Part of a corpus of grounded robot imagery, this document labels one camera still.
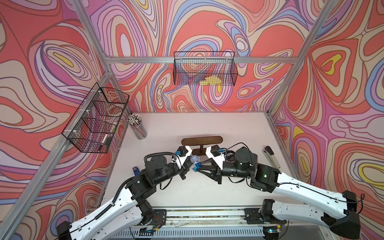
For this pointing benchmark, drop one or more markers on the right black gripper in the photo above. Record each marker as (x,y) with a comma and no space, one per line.
(215,171)

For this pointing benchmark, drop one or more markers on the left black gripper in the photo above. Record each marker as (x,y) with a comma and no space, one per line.
(183,172)

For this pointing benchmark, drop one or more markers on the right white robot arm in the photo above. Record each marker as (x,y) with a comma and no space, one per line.
(336,211)

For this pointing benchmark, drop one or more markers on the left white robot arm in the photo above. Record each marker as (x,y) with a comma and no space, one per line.
(126,195)

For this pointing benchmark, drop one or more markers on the brown wooden watch stand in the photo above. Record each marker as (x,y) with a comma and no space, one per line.
(201,142)

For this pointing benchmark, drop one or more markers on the blue stapler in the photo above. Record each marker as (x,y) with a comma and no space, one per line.
(136,171)

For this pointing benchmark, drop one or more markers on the white marker in basket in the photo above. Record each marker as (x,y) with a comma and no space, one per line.
(103,142)

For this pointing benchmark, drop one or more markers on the yellow paper in basket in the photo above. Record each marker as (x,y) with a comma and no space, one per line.
(210,81)

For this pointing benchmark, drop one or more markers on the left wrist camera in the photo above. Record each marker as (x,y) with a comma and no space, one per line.
(183,153)

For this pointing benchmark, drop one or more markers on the black wire basket back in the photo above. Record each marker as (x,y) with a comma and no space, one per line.
(190,67)

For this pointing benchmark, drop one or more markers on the black wire basket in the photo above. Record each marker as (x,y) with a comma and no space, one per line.
(99,114)
(190,67)

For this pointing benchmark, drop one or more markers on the black wire basket left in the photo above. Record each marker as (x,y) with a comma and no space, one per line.
(99,114)

